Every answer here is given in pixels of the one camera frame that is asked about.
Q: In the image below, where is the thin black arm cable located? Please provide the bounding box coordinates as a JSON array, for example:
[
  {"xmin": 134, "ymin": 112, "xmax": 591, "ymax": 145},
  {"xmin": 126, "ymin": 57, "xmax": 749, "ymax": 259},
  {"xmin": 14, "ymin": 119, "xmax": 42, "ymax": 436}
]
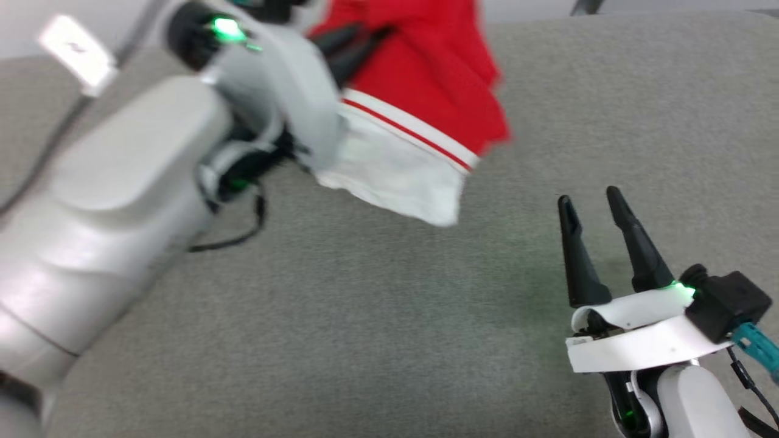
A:
[
  {"xmin": 725, "ymin": 346, "xmax": 779, "ymax": 438},
  {"xmin": 187, "ymin": 187, "xmax": 270, "ymax": 254}
]

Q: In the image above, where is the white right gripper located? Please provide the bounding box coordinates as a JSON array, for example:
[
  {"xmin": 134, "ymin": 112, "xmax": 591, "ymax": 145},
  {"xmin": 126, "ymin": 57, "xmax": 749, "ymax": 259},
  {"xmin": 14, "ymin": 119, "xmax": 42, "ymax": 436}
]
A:
[{"xmin": 557, "ymin": 186, "xmax": 732, "ymax": 438}]

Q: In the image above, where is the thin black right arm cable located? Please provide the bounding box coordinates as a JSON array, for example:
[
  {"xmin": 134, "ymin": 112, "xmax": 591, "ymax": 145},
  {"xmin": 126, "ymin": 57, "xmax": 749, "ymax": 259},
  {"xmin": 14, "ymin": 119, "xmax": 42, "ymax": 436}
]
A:
[{"xmin": 725, "ymin": 346, "xmax": 779, "ymax": 438}]

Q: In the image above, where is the grey fabric sofa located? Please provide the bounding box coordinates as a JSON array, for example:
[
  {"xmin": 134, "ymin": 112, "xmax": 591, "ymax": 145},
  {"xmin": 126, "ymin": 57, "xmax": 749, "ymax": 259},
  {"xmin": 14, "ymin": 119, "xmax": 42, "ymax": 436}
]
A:
[{"xmin": 0, "ymin": 9, "xmax": 779, "ymax": 438}]

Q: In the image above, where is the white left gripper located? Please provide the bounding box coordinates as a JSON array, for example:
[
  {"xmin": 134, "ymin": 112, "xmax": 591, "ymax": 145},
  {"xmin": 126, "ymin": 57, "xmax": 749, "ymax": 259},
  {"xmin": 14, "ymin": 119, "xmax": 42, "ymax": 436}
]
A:
[{"xmin": 201, "ymin": 12, "xmax": 391, "ymax": 177}]

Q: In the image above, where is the teal right camera connector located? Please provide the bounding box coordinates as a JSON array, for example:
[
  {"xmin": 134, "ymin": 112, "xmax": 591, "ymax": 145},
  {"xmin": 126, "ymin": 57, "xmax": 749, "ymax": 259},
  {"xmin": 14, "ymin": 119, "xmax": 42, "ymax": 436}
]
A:
[{"xmin": 730, "ymin": 322, "xmax": 779, "ymax": 385}]

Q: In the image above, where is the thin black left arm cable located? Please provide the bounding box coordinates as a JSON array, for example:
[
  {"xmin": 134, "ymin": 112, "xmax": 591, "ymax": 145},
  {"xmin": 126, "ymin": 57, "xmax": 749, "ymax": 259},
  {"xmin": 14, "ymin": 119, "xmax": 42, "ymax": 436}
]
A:
[{"xmin": 187, "ymin": 187, "xmax": 270, "ymax": 254}]

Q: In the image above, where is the red and white basketball jersey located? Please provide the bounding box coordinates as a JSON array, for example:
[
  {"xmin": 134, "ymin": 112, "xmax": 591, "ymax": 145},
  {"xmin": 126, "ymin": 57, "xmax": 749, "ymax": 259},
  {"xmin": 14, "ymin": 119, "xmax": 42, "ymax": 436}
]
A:
[{"xmin": 304, "ymin": 0, "xmax": 512, "ymax": 229}]

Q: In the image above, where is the white cable label tag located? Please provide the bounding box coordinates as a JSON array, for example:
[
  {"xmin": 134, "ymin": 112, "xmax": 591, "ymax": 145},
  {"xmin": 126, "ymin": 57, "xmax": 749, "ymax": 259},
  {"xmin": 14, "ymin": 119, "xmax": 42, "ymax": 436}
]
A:
[{"xmin": 38, "ymin": 15, "xmax": 119, "ymax": 98}]

